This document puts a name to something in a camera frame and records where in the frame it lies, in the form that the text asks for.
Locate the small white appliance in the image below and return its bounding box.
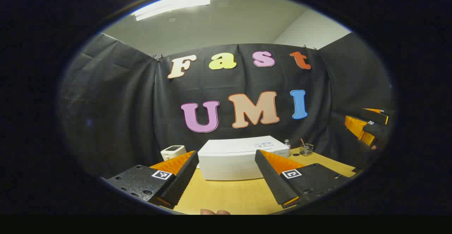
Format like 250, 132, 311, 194
160, 145, 187, 161

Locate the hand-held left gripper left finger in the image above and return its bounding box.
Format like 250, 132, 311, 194
104, 150, 199, 209

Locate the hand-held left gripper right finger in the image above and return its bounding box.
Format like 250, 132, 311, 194
255, 149, 352, 208

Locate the ceiling light panel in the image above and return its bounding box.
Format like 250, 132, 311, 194
132, 0, 211, 22

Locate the white microwave oven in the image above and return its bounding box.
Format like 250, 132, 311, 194
197, 136, 290, 181

